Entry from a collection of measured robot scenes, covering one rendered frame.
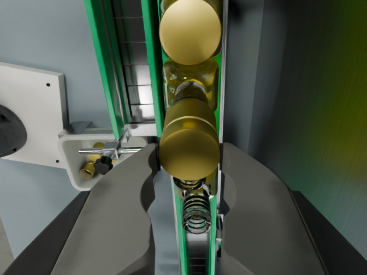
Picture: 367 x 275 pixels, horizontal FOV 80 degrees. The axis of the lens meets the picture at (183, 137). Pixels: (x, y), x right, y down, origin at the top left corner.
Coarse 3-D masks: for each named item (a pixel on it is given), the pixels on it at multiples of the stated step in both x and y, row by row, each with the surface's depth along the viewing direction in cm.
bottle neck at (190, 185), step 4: (176, 180) 19; (180, 180) 20; (184, 180) 20; (196, 180) 20; (200, 180) 19; (204, 180) 19; (176, 184) 19; (180, 184) 19; (184, 184) 20; (188, 184) 20; (192, 184) 20; (196, 184) 20; (200, 184) 19; (180, 188) 20; (184, 188) 20; (188, 188) 20; (192, 188) 20; (196, 188) 20
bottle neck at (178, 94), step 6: (186, 84) 19; (192, 84) 19; (198, 84) 20; (180, 90) 18; (186, 90) 17; (192, 90) 17; (198, 90) 18; (204, 90) 20; (180, 96) 17; (186, 96) 16; (192, 96) 16; (198, 96) 16; (204, 96) 18; (174, 102) 17
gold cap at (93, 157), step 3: (96, 144) 60; (99, 144) 60; (102, 144) 61; (93, 147) 59; (96, 147) 59; (99, 147) 59; (102, 147) 60; (90, 156) 58; (93, 156) 58; (96, 156) 58; (99, 156) 58; (93, 159) 59; (96, 159) 59
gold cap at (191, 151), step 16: (176, 112) 13; (192, 112) 13; (208, 112) 14; (176, 128) 11; (192, 128) 11; (208, 128) 12; (160, 144) 12; (176, 144) 11; (192, 144) 11; (208, 144) 11; (160, 160) 12; (176, 160) 12; (192, 160) 12; (208, 160) 12; (176, 176) 12; (192, 176) 12
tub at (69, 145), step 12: (60, 144) 54; (72, 144) 58; (84, 144) 62; (132, 144) 61; (144, 144) 53; (72, 156) 58; (84, 156) 63; (120, 156) 63; (72, 168) 58; (72, 180) 59; (84, 180) 63; (96, 180) 63
